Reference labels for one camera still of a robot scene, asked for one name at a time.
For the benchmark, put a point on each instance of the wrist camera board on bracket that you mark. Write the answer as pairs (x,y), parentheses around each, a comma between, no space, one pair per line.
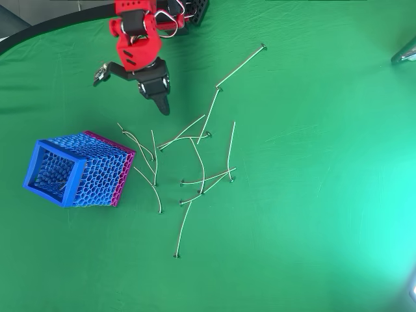
(100,74)

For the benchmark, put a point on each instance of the chrome metal tube stand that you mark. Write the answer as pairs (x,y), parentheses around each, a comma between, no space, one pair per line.
(406,52)

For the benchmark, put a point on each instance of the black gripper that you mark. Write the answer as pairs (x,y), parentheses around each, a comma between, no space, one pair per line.
(153,84)

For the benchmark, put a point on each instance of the black table edge strip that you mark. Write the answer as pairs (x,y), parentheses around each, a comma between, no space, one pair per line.
(48,26)

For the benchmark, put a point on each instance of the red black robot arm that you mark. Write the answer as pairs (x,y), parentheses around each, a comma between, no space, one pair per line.
(136,48)

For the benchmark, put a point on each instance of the blue magenta mesh basket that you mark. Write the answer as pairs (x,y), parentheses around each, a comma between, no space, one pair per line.
(97,169)

